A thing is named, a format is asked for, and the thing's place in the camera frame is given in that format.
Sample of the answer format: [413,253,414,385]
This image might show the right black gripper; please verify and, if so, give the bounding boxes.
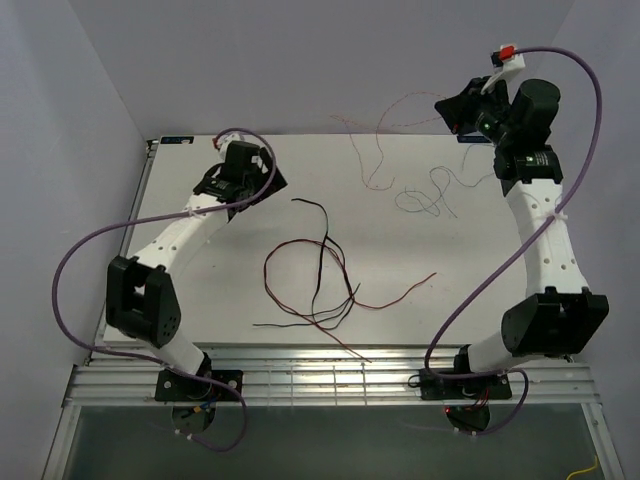
[433,76,515,147]

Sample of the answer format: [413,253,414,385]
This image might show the red black paired wire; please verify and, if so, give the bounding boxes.
[262,237,438,362]

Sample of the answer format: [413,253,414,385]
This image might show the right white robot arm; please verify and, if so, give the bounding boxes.
[435,77,609,397]

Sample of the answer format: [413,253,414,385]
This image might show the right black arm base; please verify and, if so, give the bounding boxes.
[407,369,512,434]

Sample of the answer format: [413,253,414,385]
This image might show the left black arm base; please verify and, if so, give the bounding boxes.
[153,370,238,434]

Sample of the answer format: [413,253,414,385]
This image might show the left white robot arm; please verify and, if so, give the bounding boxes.
[105,136,287,400]

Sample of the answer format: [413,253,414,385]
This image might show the right blue corner label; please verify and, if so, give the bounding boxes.
[456,135,490,144]

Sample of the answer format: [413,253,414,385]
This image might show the blue corner label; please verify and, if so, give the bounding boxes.
[456,135,490,144]
[160,136,194,145]

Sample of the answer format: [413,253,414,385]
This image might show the left blue corner label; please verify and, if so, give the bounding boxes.
[160,136,194,145]

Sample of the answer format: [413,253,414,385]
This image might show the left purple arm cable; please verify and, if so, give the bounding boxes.
[52,127,277,452]

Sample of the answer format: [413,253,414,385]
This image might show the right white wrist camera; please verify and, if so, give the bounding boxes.
[481,44,526,94]

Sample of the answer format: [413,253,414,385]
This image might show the aluminium rail frame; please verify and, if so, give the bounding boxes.
[64,134,632,479]

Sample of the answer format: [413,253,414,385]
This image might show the yellow wire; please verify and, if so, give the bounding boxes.
[567,455,599,480]

